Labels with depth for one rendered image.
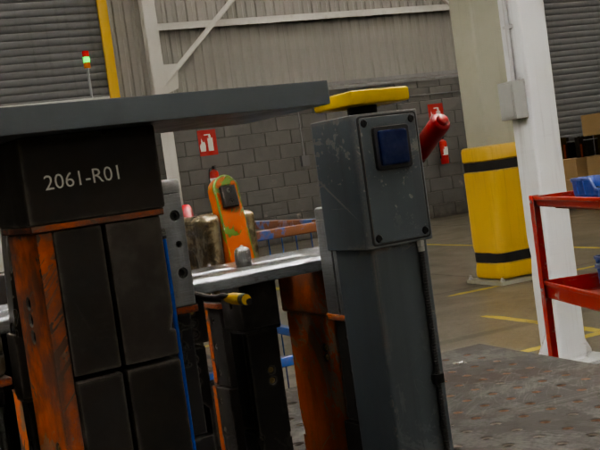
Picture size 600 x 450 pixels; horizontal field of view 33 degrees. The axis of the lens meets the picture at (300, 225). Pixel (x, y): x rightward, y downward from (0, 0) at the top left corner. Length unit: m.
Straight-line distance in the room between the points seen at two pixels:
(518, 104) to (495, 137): 3.24
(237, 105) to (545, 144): 4.24
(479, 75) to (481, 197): 0.97
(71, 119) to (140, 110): 0.05
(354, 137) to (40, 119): 0.27
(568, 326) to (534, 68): 1.25
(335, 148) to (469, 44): 7.33
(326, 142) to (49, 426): 0.32
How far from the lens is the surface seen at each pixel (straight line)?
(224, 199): 1.31
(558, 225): 4.96
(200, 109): 0.71
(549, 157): 4.94
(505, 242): 8.06
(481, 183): 8.08
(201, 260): 1.33
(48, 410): 0.74
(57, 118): 0.67
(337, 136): 0.84
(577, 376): 1.75
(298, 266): 1.10
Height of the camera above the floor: 1.10
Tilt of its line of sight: 3 degrees down
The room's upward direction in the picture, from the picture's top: 8 degrees counter-clockwise
